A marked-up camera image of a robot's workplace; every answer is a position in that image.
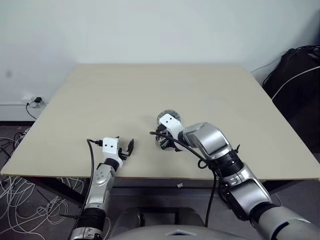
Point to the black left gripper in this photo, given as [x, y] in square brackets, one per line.
[123, 153]

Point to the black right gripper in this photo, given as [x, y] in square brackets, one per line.
[165, 145]

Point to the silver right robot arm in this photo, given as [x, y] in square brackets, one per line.
[212, 140]

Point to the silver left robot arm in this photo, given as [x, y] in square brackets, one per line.
[100, 175]

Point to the small white clip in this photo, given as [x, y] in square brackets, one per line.
[179, 185]

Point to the grey robot torso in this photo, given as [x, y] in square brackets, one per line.
[155, 231]

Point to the black power adapter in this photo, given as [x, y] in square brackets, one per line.
[38, 100]

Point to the black bag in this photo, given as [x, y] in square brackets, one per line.
[295, 105]

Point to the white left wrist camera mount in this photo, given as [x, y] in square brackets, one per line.
[110, 145]

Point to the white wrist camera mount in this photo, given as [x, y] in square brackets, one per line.
[170, 121]
[110, 145]

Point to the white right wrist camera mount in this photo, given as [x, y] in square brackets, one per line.
[170, 121]

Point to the white wall socket strip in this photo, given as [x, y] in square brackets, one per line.
[28, 97]

